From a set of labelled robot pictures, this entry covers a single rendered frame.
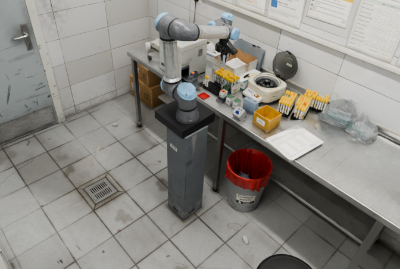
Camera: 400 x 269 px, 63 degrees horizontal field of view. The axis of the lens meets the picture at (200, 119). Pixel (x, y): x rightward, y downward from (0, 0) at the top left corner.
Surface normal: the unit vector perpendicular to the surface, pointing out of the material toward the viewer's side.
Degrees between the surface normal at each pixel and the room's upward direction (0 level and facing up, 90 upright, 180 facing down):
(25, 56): 90
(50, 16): 90
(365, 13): 94
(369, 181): 0
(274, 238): 0
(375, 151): 0
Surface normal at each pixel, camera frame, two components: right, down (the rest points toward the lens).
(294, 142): 0.06, -0.79
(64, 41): 0.68, 0.47
